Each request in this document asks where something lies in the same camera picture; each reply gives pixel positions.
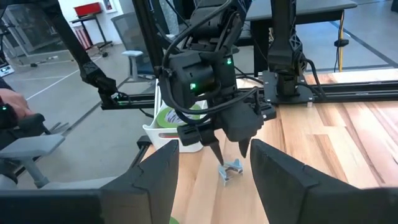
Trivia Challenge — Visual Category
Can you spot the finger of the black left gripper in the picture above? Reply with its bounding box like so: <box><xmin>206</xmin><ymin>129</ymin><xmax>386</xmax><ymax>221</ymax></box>
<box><xmin>198</xmin><ymin>126</ymin><xmax>224</xmax><ymax>166</ymax></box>
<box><xmin>222</xmin><ymin>102</ymin><xmax>264</xmax><ymax>159</ymax></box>

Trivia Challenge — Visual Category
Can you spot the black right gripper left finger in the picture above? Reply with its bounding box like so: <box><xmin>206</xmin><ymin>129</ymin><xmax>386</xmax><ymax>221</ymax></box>
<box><xmin>101</xmin><ymin>139</ymin><xmax>180</xmax><ymax>224</ymax></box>

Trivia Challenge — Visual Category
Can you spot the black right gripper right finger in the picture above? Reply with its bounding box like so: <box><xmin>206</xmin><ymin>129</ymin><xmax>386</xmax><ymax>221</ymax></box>
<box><xmin>250</xmin><ymin>139</ymin><xmax>330</xmax><ymax>224</ymax></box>

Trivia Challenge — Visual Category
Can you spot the white plastic bin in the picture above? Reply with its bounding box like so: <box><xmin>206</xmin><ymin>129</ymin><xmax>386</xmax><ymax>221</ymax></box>
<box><xmin>142</xmin><ymin>79</ymin><xmax>208</xmax><ymax>153</ymax></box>

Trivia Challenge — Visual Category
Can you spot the grey mesh office chair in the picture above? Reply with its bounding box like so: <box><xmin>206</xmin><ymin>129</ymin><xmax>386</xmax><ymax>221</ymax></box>
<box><xmin>110</xmin><ymin>12</ymin><xmax>156</xmax><ymax>82</ymax></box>

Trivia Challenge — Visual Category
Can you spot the black desk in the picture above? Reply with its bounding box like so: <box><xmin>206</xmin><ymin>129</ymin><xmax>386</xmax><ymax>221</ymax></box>
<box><xmin>245</xmin><ymin>0</ymin><xmax>358</xmax><ymax>77</ymax></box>

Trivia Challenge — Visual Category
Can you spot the black side table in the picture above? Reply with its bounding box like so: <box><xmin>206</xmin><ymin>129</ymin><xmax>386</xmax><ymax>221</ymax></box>
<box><xmin>70</xmin><ymin>14</ymin><xmax>114</xmax><ymax>57</ymax></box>

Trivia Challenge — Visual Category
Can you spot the red box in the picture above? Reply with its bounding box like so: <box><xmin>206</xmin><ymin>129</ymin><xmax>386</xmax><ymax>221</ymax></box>
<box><xmin>73</xmin><ymin>2</ymin><xmax>103</xmax><ymax>17</ymax></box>

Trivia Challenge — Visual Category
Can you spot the person's hand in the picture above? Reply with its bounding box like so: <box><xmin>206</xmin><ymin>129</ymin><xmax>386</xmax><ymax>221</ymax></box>
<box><xmin>0</xmin><ymin>88</ymin><xmax>34</xmax><ymax>121</ymax></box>

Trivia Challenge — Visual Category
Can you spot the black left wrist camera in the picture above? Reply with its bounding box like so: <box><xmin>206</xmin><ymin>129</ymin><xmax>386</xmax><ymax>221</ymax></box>
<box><xmin>166</xmin><ymin>51</ymin><xmax>218</xmax><ymax>110</ymax></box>

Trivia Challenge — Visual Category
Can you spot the black arm base cable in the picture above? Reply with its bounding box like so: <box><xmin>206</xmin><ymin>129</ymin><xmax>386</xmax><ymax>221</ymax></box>
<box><xmin>298</xmin><ymin>57</ymin><xmax>328</xmax><ymax>101</ymax></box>

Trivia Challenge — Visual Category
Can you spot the yellow cable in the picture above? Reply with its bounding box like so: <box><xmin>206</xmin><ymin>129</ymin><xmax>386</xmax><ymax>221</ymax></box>
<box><xmin>336</xmin><ymin>11</ymin><xmax>346</xmax><ymax>73</ymax></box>

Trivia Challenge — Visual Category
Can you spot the black teleoperation handle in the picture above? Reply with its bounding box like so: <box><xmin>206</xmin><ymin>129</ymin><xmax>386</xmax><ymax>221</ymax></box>
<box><xmin>0</xmin><ymin>104</ymin><xmax>46</xmax><ymax>149</ymax></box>

